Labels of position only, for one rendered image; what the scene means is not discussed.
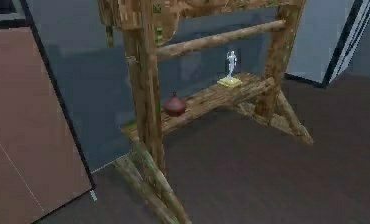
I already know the white figurine on yellow base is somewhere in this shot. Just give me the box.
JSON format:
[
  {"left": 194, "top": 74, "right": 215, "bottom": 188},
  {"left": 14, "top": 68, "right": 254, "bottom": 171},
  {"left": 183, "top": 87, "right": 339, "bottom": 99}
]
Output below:
[{"left": 216, "top": 50, "right": 244, "bottom": 89}]

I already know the brown room door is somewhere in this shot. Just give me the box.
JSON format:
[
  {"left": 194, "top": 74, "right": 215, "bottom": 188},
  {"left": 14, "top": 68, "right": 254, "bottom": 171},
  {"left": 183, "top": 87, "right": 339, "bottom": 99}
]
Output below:
[{"left": 0, "top": 25, "right": 94, "bottom": 224}]

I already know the white door with black frame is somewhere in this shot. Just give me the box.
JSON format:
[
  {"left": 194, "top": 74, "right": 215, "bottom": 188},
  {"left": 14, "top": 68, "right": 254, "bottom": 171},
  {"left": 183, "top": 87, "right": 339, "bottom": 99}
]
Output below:
[{"left": 322, "top": 0, "right": 370, "bottom": 88}]

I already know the rustic wooden shelf table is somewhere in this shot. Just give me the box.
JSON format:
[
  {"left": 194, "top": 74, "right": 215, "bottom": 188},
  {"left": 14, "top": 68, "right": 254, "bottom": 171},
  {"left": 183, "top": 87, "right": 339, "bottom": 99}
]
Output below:
[{"left": 97, "top": 0, "right": 315, "bottom": 224}]

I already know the dark red round vase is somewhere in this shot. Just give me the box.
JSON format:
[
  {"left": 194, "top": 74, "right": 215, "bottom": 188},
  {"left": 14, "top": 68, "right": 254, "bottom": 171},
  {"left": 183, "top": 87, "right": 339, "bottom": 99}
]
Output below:
[{"left": 163, "top": 91, "right": 188, "bottom": 118}]

